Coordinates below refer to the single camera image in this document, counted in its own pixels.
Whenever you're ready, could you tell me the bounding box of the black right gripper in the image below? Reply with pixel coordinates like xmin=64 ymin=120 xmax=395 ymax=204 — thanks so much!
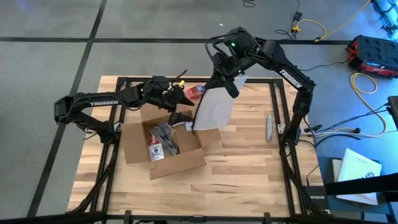
xmin=204 ymin=51 xmax=251 ymax=91

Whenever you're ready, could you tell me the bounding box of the red black tool case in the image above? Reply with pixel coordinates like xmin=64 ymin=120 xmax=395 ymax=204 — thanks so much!
xmin=347 ymin=34 xmax=398 ymax=79

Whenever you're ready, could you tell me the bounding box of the yellow extension cable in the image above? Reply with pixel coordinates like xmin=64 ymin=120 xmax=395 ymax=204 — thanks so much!
xmin=291 ymin=0 xmax=373 ymax=43

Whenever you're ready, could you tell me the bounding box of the light blue metal stand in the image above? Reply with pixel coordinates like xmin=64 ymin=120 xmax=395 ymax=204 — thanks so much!
xmin=371 ymin=0 xmax=398 ymax=32

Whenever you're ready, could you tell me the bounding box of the black device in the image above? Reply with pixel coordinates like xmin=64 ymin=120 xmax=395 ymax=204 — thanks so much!
xmin=387 ymin=95 xmax=398 ymax=130

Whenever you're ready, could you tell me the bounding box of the clear bubble wrap bag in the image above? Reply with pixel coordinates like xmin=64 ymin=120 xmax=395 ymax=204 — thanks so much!
xmin=192 ymin=74 xmax=249 ymax=132

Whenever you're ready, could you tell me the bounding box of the black network switch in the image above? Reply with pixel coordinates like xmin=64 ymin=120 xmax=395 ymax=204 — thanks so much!
xmin=306 ymin=185 xmax=330 ymax=211

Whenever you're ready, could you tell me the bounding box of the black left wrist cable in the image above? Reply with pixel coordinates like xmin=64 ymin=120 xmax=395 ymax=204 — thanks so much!
xmin=167 ymin=68 xmax=188 ymax=93

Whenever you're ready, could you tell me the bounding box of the small red blue package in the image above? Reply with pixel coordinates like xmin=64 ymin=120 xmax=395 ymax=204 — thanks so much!
xmin=185 ymin=85 xmax=206 ymax=100

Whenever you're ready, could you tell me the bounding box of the black floor cable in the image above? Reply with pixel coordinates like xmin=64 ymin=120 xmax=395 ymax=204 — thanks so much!
xmin=275 ymin=29 xmax=349 ymax=72

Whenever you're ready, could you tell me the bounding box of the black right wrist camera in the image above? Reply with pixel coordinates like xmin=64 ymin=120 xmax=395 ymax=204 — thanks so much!
xmin=224 ymin=77 xmax=241 ymax=100

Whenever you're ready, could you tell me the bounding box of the yellow coiled cable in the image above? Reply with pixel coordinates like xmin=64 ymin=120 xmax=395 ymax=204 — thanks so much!
xmin=350 ymin=72 xmax=389 ymax=138

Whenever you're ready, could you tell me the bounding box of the black items clear bag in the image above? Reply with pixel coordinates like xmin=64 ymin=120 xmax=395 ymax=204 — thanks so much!
xmin=150 ymin=123 xmax=182 ymax=156

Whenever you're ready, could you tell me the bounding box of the black cable bundle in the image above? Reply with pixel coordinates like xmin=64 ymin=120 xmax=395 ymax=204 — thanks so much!
xmin=310 ymin=104 xmax=392 ymax=147

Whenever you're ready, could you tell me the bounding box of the white booklet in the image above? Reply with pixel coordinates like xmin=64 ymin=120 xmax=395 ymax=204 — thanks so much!
xmin=331 ymin=148 xmax=383 ymax=206

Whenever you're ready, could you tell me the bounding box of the box opener tool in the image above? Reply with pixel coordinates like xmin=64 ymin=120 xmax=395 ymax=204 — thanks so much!
xmin=265 ymin=113 xmax=274 ymax=143

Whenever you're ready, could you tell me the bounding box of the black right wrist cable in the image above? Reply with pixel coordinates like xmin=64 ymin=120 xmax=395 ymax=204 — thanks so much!
xmin=204 ymin=32 xmax=231 ymax=65

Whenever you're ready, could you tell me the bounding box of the taped brown cardboard box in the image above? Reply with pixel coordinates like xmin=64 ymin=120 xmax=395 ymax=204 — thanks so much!
xmin=122 ymin=102 xmax=222 ymax=180

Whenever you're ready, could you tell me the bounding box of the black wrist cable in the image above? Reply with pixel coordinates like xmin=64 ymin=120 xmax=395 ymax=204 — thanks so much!
xmin=167 ymin=68 xmax=188 ymax=93
xmin=204 ymin=32 xmax=231 ymax=65

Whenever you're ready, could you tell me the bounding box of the white packet blue emblem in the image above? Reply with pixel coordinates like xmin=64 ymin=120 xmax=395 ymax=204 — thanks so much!
xmin=149 ymin=142 xmax=165 ymax=162

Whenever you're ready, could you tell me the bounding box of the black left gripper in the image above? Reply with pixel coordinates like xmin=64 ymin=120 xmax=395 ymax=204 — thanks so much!
xmin=146 ymin=77 xmax=195 ymax=111

